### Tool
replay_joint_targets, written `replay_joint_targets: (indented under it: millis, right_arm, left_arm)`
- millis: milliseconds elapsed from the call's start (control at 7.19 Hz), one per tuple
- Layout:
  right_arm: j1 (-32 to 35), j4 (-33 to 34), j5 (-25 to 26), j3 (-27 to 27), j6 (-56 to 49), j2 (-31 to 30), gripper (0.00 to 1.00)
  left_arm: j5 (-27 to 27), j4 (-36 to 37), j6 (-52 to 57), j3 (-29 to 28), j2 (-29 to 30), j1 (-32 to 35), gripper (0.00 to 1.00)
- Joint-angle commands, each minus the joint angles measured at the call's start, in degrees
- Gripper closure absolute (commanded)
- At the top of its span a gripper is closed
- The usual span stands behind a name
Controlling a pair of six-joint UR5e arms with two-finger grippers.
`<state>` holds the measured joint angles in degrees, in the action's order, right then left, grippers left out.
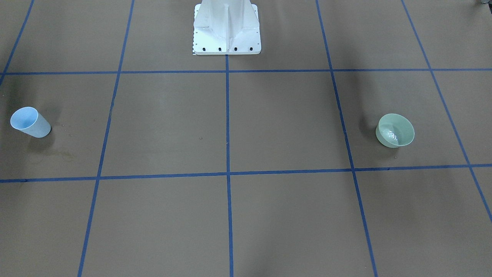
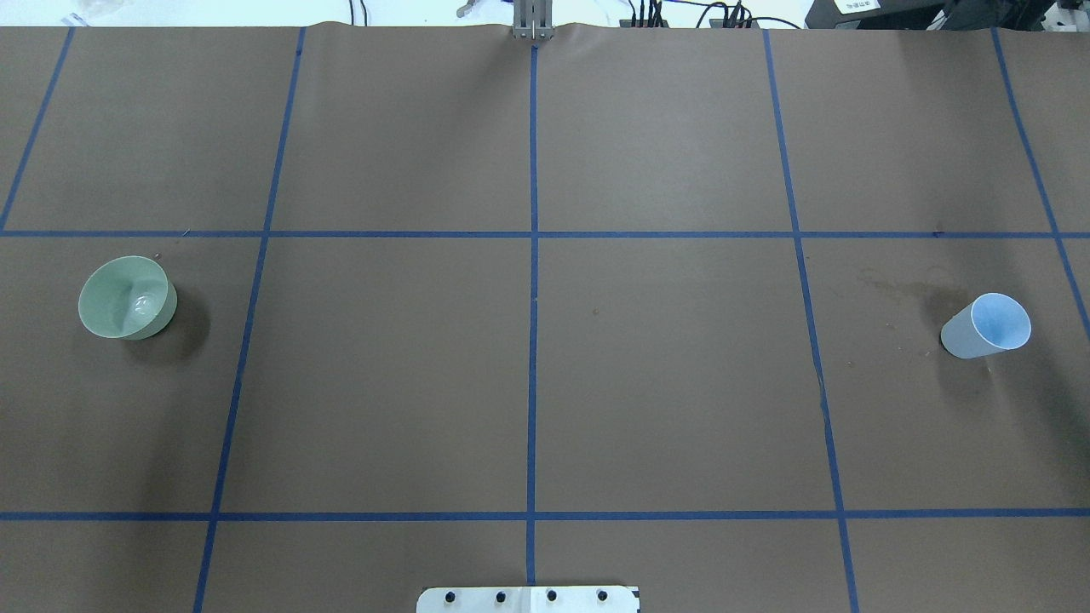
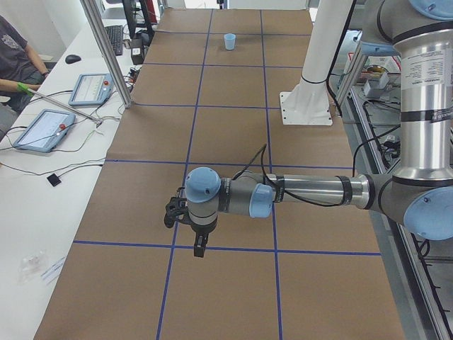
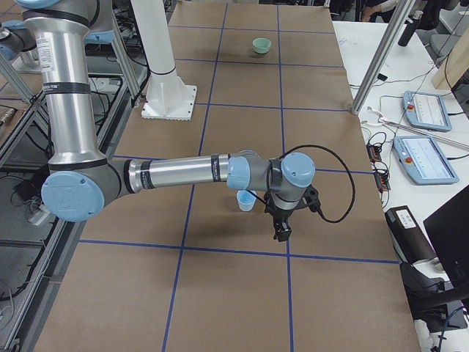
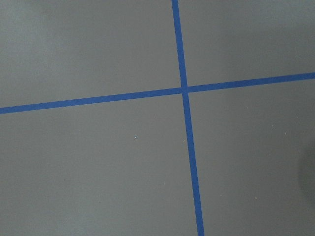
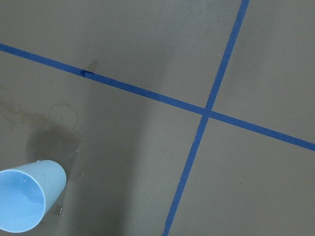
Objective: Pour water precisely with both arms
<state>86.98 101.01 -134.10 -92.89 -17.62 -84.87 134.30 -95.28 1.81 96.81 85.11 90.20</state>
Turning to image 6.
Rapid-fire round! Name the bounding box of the light blue plastic cup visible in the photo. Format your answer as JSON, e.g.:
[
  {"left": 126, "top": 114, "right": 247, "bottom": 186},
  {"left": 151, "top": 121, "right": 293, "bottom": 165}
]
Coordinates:
[{"left": 0, "top": 160, "right": 67, "bottom": 233}]

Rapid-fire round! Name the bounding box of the brown paper table cover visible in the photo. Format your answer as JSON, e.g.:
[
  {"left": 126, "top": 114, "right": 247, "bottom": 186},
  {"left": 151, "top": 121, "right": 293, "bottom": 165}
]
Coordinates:
[{"left": 0, "top": 0, "right": 315, "bottom": 236}]

